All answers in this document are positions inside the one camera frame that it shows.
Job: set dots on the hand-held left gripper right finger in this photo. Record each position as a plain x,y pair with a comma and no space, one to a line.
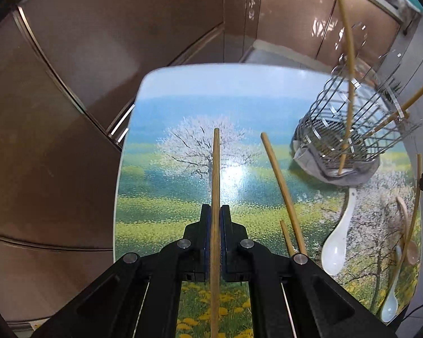
225,246

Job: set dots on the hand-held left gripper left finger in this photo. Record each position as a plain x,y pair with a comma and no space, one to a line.
204,246

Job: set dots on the bamboo chopstick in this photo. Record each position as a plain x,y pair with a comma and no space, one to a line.
416,197
347,35
286,236
416,97
283,193
215,169

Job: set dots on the pink soup spoon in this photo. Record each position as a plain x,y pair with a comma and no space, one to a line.
411,253

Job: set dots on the white soup spoon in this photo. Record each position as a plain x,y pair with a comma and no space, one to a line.
333,257

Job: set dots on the light blue soup spoon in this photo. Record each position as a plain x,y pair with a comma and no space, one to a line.
388,311

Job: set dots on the grey cloth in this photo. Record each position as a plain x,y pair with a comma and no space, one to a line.
338,179

